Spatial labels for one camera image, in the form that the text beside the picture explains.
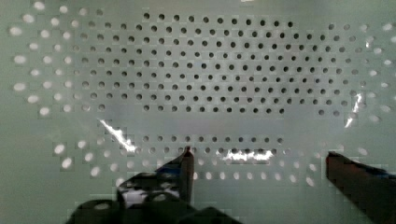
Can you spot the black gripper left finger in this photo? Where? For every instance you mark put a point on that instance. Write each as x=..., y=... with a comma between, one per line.
x=174, y=177

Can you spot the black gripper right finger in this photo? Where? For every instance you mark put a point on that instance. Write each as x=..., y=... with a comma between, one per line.
x=371, y=189

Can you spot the green plastic strainer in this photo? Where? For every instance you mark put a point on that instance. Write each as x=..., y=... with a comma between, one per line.
x=96, y=91

